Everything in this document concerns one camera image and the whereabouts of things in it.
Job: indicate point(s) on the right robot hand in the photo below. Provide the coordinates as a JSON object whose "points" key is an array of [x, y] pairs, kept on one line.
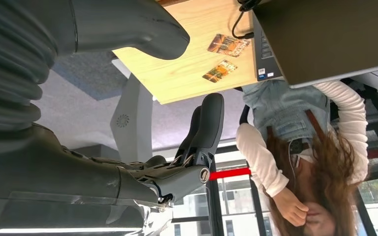
{"points": [[45, 169]]}

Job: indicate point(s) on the person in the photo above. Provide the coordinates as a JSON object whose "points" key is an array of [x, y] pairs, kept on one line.
{"points": [[290, 107]]}

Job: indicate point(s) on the brown patterned card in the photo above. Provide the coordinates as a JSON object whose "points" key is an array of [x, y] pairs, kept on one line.
{"points": [[228, 45]]}

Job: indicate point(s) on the red barrier belt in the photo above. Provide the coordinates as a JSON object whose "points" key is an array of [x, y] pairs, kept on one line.
{"points": [[229, 174]]}

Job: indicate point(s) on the grey kiosk stand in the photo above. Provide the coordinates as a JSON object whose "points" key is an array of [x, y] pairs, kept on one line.
{"points": [[133, 130]]}

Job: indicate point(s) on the grey laptop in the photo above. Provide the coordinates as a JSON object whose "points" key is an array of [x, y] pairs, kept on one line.
{"points": [[322, 39]]}

